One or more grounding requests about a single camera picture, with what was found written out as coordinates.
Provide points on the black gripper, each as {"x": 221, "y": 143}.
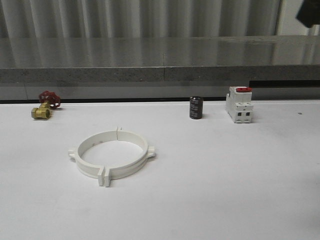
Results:
{"x": 309, "y": 13}

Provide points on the white half pipe clamp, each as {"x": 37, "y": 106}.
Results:
{"x": 118, "y": 172}
{"x": 102, "y": 173}

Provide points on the grey stone countertop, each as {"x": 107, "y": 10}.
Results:
{"x": 221, "y": 60}

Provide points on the black cylindrical capacitor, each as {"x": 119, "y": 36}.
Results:
{"x": 195, "y": 107}

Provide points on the brass valve with red handwheel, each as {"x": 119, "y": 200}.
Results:
{"x": 48, "y": 101}

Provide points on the grey pleated curtain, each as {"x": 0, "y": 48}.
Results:
{"x": 150, "y": 18}

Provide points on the white circuit breaker red switch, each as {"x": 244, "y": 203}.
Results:
{"x": 238, "y": 104}

